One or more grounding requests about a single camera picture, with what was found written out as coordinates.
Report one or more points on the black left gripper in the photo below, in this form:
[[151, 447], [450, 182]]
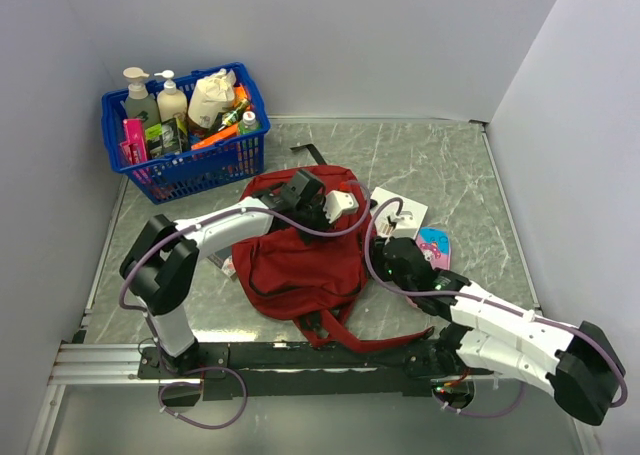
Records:
[[318, 203]]

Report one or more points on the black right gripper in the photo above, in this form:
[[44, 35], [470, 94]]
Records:
[[378, 256]]

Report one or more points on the red backpack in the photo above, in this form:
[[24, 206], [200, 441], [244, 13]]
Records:
[[310, 280]]

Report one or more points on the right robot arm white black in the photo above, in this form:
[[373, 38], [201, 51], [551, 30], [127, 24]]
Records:
[[576, 365]]

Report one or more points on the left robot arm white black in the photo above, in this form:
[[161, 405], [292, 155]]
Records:
[[158, 270]]

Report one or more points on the beige cloth bag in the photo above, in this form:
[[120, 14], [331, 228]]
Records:
[[212, 95]]

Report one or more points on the pink pencil case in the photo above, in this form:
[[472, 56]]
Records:
[[435, 247]]

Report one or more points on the white book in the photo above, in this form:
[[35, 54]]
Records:
[[409, 206]]

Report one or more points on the Little Women book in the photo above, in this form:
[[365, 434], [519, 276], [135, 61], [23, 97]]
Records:
[[223, 260]]

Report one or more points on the green glass bottle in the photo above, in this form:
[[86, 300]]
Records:
[[235, 114]]

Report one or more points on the dark green box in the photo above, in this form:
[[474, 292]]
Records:
[[167, 138]]

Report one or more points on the cream pump bottle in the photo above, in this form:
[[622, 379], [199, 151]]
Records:
[[171, 101]]

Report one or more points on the pink box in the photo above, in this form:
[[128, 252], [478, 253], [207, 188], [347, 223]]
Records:
[[134, 147]]

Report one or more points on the grey-green pump bottle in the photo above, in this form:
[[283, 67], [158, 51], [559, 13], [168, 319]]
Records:
[[140, 104]]

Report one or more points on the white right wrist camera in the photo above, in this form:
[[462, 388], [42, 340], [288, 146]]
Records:
[[399, 226]]

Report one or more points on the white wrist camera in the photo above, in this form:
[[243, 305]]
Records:
[[339, 203], [399, 226]]

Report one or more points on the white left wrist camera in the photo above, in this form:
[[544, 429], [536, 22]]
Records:
[[339, 203]]

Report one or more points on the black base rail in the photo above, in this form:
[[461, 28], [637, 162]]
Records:
[[297, 369]]

